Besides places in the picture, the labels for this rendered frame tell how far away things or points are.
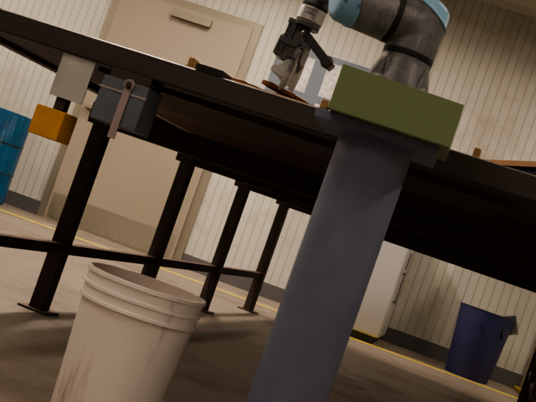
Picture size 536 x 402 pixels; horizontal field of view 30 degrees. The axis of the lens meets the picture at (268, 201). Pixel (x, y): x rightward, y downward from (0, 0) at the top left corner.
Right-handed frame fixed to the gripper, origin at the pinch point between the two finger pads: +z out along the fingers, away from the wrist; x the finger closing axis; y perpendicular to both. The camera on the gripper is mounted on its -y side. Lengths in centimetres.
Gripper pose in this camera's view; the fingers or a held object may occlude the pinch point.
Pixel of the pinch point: (285, 92)
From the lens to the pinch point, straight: 277.5
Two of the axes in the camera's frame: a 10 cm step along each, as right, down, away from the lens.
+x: -1.9, -0.9, -9.8
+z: -4.0, 9.2, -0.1
